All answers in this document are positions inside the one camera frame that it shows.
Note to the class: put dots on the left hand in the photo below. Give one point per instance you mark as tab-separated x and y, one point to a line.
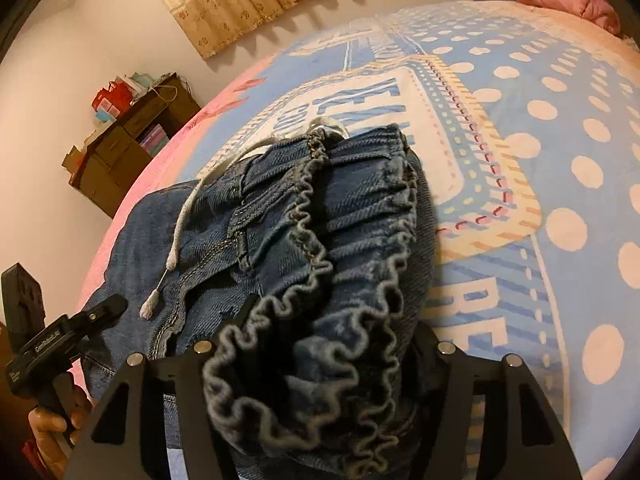
47	426

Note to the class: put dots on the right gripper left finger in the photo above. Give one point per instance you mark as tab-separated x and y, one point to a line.
125	436

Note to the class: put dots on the bed with patterned sheet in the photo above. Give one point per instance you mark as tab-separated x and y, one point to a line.
526	125

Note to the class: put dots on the brown wooden desk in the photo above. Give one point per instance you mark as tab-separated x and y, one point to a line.
112	159

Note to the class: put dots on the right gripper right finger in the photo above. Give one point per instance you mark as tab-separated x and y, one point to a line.
521	439

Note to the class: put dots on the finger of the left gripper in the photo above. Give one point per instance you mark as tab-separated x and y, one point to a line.
100	317

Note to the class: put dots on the stacked books in desk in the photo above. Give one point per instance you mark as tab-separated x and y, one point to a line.
154	140

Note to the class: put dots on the red gift bag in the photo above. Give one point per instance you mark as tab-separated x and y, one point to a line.
114	100

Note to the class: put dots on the blue denim jeans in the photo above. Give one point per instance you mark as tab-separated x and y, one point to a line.
309	264

